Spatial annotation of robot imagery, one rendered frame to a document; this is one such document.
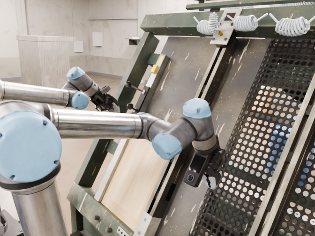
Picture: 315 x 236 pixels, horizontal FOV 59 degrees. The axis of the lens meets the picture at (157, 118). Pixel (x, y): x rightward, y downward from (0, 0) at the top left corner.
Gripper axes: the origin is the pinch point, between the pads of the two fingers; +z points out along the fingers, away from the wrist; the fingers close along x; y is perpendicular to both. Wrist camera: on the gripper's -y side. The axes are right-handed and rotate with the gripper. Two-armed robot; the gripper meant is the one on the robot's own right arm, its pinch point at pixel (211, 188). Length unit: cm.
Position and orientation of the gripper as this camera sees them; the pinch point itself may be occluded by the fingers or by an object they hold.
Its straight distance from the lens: 102.5
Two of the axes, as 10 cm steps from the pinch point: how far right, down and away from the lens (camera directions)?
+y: 6.0, -6.0, 5.3
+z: 2.7, 7.7, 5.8
